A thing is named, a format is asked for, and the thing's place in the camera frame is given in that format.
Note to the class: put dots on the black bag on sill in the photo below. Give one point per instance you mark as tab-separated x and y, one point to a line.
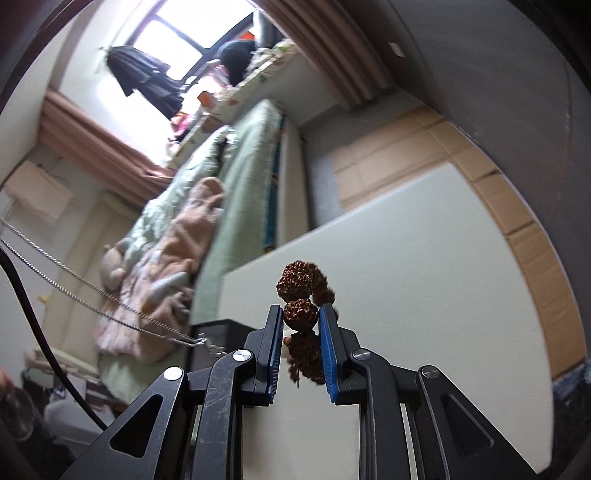
235	56

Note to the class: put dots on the pink fleece blanket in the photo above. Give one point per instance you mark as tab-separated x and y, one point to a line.
157	293

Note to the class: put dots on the pink curtain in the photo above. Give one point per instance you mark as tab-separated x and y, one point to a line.
332	42
88	146

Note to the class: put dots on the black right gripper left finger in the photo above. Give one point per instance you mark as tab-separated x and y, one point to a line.
262	375

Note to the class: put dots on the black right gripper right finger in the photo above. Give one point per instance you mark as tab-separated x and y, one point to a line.
345	384

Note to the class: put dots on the white wall socket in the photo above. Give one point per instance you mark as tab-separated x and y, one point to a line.
397	49

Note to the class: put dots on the light green quilt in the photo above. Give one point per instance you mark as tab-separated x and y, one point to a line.
158	213

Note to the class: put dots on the green bed mattress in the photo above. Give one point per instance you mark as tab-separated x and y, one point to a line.
239	238

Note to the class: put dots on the left pink curtain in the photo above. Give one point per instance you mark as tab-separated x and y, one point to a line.
88	146

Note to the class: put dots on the hanging dark clothes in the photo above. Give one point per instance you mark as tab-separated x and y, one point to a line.
135	70

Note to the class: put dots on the flattened cardboard sheet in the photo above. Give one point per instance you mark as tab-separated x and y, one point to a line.
462	242

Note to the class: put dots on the floral window seat cushion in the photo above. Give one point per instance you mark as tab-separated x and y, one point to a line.
230	102

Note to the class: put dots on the black jewelry box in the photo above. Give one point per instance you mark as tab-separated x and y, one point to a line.
216	338

